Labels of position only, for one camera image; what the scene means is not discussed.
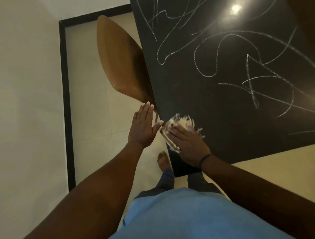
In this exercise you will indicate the tan moulded chair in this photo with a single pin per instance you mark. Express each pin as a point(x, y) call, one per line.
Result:
point(120, 59)
point(306, 19)

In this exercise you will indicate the striped fringed cloth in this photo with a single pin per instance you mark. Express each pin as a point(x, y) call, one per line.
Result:
point(183, 121)

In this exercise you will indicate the black wristband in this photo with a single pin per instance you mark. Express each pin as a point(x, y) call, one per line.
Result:
point(204, 158)

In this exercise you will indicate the person's right forearm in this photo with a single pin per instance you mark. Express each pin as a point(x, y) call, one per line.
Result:
point(258, 194)

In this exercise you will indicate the person's right hand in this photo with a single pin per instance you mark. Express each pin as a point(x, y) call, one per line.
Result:
point(192, 147)

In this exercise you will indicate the person's blue shirt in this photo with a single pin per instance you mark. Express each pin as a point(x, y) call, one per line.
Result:
point(192, 216)

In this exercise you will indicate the person's dark trousers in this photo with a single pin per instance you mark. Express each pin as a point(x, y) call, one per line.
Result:
point(166, 181)

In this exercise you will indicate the person's left hand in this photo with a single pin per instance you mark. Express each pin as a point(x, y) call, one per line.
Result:
point(142, 130)

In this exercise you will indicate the person's left forearm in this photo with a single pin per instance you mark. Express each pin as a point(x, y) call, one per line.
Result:
point(93, 192)

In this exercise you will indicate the black chalk-marked table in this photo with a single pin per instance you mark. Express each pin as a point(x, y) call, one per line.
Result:
point(221, 110)

